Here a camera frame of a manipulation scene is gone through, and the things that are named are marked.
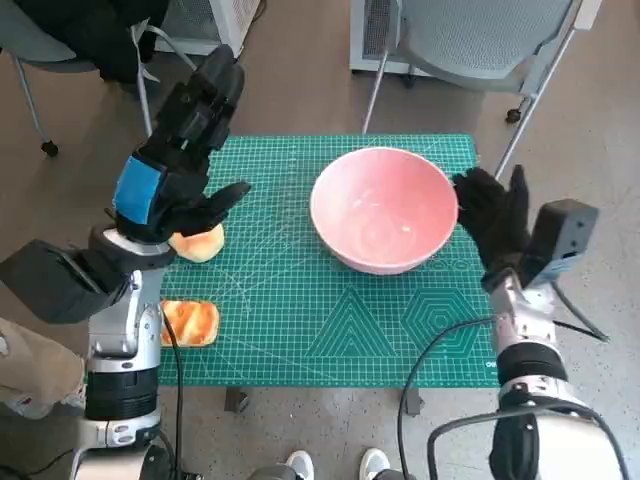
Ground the white shoe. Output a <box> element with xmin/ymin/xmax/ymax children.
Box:
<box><xmin>285</xmin><ymin>449</ymin><xmax>315</xmax><ymax>480</ymax></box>
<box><xmin>360</xmin><ymin>447</ymin><xmax>391</xmax><ymax>480</ymax></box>

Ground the green cutting mat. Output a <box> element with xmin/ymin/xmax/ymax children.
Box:
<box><xmin>155</xmin><ymin>133</ymin><xmax>501</xmax><ymax>389</ymax></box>

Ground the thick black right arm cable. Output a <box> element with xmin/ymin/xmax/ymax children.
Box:
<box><xmin>426</xmin><ymin>402</ymin><xmax>629</xmax><ymax>480</ymax></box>

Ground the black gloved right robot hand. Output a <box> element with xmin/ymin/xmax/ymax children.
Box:
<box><xmin>451</xmin><ymin>164</ymin><xmax>532</xmax><ymax>277</ymax></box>

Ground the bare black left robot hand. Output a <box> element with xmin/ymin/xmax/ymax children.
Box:
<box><xmin>110</xmin><ymin>43</ymin><xmax>252</xmax><ymax>245</ymax></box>

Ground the round toy bread bun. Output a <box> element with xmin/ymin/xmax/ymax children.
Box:
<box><xmin>167</xmin><ymin>223</ymin><xmax>226</xmax><ymax>264</ymax></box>

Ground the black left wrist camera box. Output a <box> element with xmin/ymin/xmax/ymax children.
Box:
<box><xmin>0</xmin><ymin>238</ymin><xmax>129</xmax><ymax>324</ymax></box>

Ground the black jacket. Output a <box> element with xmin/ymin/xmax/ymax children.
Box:
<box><xmin>24</xmin><ymin>0</ymin><xmax>169</xmax><ymax>86</ymax></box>

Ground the white cabinet with vent grille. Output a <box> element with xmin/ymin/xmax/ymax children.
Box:
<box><xmin>348</xmin><ymin>0</ymin><xmax>436</xmax><ymax>76</ymax></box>

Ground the white mesh-front cabinet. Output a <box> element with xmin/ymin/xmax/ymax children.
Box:
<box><xmin>154</xmin><ymin>0</ymin><xmax>261</xmax><ymax>59</ymax></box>

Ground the grey mesh chair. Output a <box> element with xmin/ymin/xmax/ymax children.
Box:
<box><xmin>360</xmin><ymin>0</ymin><xmax>604</xmax><ymax>181</ymax></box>

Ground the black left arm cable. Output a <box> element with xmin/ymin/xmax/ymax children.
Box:
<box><xmin>159</xmin><ymin>302</ymin><xmax>189</xmax><ymax>480</ymax></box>

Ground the rectangular braided toy bread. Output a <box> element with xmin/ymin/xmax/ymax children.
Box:
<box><xmin>159</xmin><ymin>299</ymin><xmax>222</xmax><ymax>348</ymax></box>

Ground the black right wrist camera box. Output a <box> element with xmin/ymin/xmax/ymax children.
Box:
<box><xmin>519</xmin><ymin>198</ymin><xmax>600</xmax><ymax>291</ymax></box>

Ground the black camera cable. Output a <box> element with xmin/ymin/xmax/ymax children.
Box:
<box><xmin>549</xmin><ymin>282</ymin><xmax>610</xmax><ymax>344</ymax></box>

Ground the white furniture panel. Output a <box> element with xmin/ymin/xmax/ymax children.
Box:
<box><xmin>582</xmin><ymin>0</ymin><xmax>604</xmax><ymax>32</ymax></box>

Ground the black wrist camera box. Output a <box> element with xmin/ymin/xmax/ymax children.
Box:
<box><xmin>519</xmin><ymin>198</ymin><xmax>600</xmax><ymax>291</ymax></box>
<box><xmin>0</xmin><ymin>238</ymin><xmax>129</xmax><ymax>324</ymax></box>

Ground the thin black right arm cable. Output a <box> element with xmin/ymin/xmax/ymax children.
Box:
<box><xmin>397</xmin><ymin>317</ymin><xmax>496</xmax><ymax>480</ymax></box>

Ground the pink bowl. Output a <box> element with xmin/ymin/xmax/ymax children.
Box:
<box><xmin>309</xmin><ymin>146</ymin><xmax>460</xmax><ymax>275</ymax></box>

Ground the grey chair with metal legs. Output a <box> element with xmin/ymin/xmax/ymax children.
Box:
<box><xmin>0</xmin><ymin>0</ymin><xmax>201</xmax><ymax>157</ymax></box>

